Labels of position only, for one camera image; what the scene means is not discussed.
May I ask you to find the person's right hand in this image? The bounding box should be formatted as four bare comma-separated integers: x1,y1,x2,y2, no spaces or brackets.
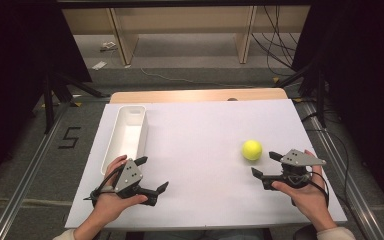
271,149,330,232

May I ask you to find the wooden shelf unit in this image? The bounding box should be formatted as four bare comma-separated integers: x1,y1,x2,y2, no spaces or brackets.
61,5,311,66

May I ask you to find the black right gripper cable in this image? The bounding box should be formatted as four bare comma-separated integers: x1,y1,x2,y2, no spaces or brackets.
290,170,331,208

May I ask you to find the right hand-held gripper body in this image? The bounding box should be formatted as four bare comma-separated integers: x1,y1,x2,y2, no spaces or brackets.
263,148,327,192

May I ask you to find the black floor cable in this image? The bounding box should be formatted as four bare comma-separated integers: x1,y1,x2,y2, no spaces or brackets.
301,111,352,215

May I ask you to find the person's left hand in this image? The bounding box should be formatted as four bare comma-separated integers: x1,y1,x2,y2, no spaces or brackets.
92,154,149,228

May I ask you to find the white table mat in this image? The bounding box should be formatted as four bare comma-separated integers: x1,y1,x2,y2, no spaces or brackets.
64,99,348,231

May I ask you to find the yellow tennis ball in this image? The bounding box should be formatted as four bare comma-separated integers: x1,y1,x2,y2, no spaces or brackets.
241,139,264,162

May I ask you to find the black metal stand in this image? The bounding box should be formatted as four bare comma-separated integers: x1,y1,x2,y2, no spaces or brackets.
274,59,328,130
42,66,112,135

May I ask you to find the white paper slip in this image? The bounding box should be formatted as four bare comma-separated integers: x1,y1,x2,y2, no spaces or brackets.
91,60,109,71

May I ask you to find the small packet on floor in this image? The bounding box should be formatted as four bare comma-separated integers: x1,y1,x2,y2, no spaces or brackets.
99,41,119,53

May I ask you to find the bundle of black cables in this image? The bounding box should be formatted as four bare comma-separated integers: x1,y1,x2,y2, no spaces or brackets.
250,5,302,78

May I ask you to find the dark curtain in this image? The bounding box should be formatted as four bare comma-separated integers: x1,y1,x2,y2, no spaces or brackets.
290,0,384,215
0,0,93,198

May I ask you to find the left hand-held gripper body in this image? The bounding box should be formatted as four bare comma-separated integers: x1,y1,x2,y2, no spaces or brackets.
114,158,145,200

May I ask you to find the white oblong plastic bin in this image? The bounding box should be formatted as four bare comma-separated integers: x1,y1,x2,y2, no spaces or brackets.
100,105,149,176

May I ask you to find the wooden table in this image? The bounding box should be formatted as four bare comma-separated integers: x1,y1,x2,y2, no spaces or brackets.
109,87,289,105

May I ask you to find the metal floor rail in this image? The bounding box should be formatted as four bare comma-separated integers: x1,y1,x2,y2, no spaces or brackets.
300,99,384,240
0,102,72,240

